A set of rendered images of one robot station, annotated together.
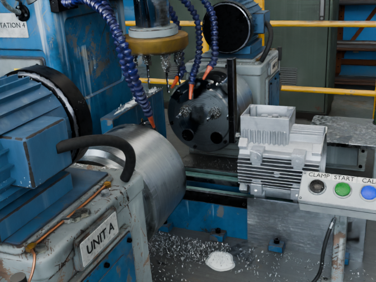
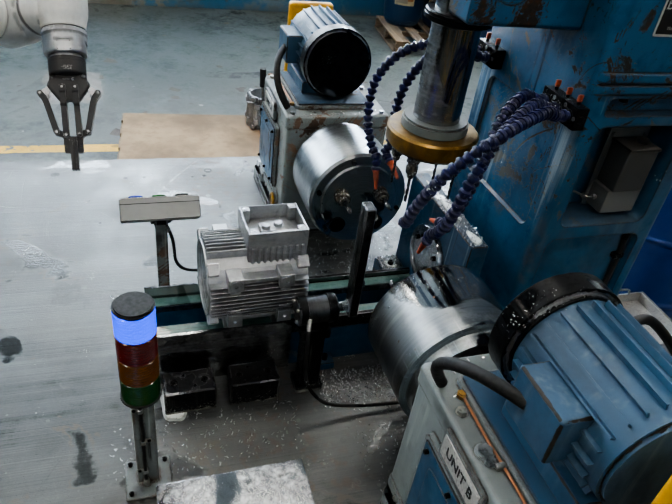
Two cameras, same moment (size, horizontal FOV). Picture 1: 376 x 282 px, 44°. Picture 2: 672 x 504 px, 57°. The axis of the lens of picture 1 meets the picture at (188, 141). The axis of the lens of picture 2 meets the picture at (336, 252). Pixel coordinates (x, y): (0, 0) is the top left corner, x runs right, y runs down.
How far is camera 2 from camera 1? 2.14 m
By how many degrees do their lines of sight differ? 108
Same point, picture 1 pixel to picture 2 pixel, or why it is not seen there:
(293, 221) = not seen: hidden behind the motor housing
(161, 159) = (314, 159)
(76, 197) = (290, 89)
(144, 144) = (330, 146)
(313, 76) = not seen: outside the picture
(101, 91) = (491, 192)
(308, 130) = (220, 232)
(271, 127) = (258, 214)
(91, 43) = not seen: hidden behind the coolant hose
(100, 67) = (507, 171)
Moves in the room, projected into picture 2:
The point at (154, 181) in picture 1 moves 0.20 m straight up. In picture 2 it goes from (302, 154) to (310, 77)
